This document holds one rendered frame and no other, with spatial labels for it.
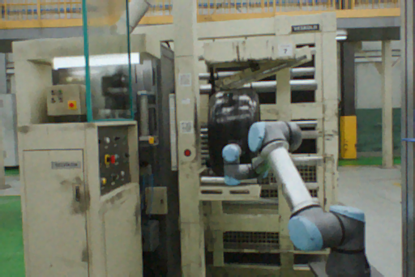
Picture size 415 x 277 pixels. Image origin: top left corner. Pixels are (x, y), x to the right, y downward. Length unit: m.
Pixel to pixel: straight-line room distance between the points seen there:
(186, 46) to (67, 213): 1.19
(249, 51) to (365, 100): 9.76
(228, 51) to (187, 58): 0.35
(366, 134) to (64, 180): 10.86
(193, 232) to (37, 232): 0.94
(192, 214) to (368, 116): 10.09
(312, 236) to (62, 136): 1.20
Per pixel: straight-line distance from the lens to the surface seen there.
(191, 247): 2.55
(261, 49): 2.66
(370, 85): 12.35
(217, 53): 2.68
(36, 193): 2.03
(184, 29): 2.48
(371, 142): 12.28
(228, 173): 1.86
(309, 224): 1.32
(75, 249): 2.00
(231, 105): 2.24
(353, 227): 1.42
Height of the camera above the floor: 1.27
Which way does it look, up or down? 3 degrees down
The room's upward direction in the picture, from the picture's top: 2 degrees counter-clockwise
